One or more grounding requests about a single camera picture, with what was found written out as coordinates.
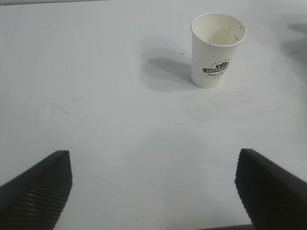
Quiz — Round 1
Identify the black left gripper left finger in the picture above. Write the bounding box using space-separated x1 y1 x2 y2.
0 150 73 230

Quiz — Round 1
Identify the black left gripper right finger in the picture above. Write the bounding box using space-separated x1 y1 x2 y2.
234 148 307 230

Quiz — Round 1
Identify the white paper coffee cup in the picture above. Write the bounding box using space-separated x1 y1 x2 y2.
191 12 248 89

